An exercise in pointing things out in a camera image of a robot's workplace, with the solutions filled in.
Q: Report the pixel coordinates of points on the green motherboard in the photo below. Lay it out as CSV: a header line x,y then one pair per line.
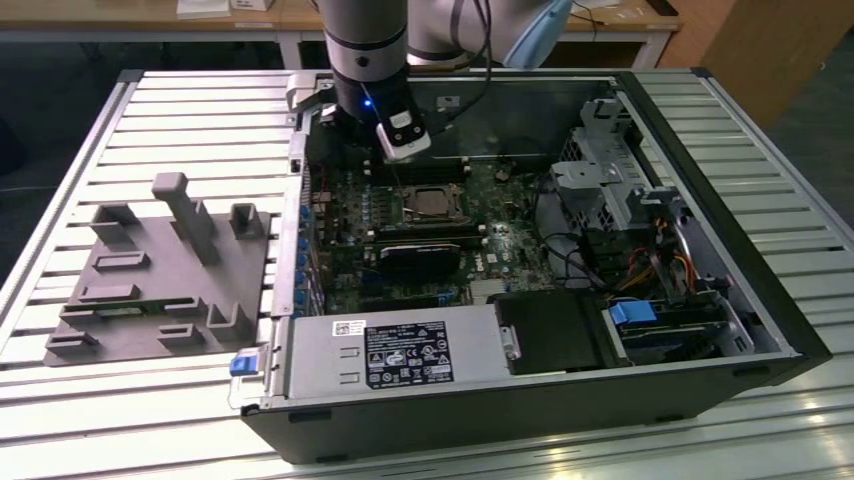
x,y
514,240

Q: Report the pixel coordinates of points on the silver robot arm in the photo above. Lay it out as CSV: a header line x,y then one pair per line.
x,y
363,40

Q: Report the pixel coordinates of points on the blue case latch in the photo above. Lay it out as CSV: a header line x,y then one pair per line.
x,y
243,364

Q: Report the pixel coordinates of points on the black open PC case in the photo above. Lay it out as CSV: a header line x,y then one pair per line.
x,y
467,425

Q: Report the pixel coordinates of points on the silver chipset heatsink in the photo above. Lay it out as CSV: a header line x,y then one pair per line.
x,y
489,291

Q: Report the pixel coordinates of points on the gray plastic parts rack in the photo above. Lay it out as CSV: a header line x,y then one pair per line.
x,y
154,280

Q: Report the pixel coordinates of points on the gray power supply unit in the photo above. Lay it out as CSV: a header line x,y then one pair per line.
x,y
321,360

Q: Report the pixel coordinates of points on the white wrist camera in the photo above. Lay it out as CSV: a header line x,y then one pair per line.
x,y
403,137

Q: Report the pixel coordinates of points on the wooden cabinet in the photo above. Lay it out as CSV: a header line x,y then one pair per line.
x,y
768,50

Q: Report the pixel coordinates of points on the CPU socket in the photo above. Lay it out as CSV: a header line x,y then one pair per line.
x,y
402,216

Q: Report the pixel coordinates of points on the blue disk carrier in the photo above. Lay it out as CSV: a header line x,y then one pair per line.
x,y
634,312

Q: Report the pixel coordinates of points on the gray metal drive cage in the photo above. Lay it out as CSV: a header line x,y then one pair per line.
x,y
601,175

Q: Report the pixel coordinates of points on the black graphics card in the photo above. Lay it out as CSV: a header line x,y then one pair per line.
x,y
421,260

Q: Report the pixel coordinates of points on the wooden desk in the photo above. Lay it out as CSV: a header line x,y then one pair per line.
x,y
200,22

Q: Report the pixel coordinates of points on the black drive bay cover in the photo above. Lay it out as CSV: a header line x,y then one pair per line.
x,y
554,330

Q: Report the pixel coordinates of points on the white box with black print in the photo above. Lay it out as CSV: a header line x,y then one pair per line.
x,y
252,4

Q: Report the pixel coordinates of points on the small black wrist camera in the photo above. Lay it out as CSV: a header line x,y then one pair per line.
x,y
329,116

